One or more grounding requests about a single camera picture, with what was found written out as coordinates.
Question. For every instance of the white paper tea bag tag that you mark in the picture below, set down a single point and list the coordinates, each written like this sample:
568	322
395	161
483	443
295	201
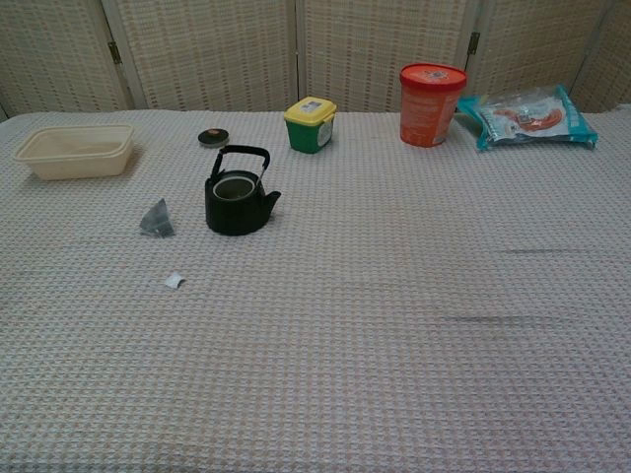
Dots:
174	281

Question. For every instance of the pyramid tea bag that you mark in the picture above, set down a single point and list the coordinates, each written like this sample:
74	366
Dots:
158	221

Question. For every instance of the black cast iron teapot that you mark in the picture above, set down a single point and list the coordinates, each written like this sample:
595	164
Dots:
236	214

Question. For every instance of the black round teapot lid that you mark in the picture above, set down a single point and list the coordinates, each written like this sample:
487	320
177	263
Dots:
213	138

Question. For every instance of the teal snack packet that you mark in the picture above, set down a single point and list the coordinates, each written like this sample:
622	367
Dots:
530	120

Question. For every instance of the white waffle weave tablecloth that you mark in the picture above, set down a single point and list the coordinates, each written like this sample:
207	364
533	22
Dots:
345	320

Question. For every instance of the green tub with yellow lid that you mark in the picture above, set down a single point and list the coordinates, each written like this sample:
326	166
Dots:
308	130

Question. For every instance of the orange tub with red lid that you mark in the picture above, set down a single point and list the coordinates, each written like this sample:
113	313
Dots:
428	111

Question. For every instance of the woven beige screen panel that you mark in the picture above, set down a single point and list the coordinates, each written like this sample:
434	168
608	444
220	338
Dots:
207	49
611	59
532	44
384	44
54	54

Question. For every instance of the brass screen hinge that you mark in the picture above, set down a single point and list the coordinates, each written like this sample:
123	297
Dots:
115	52
474	43

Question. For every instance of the beige rectangular plastic container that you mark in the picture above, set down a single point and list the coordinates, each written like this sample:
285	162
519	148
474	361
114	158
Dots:
74	157

